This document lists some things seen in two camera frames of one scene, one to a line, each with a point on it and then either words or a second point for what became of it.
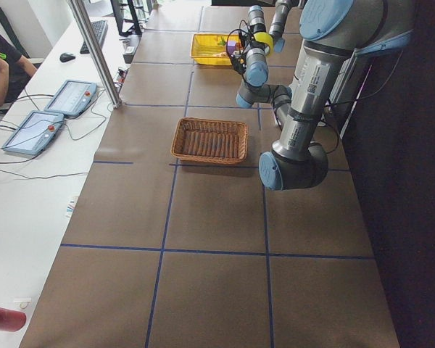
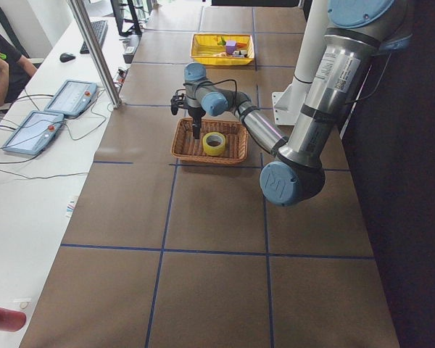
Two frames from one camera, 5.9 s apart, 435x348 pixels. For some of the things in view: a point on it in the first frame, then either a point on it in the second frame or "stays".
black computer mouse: [66, 57] stays
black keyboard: [99, 30] stays
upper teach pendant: [72, 98] stays
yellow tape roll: [266, 38] -> [214, 151]
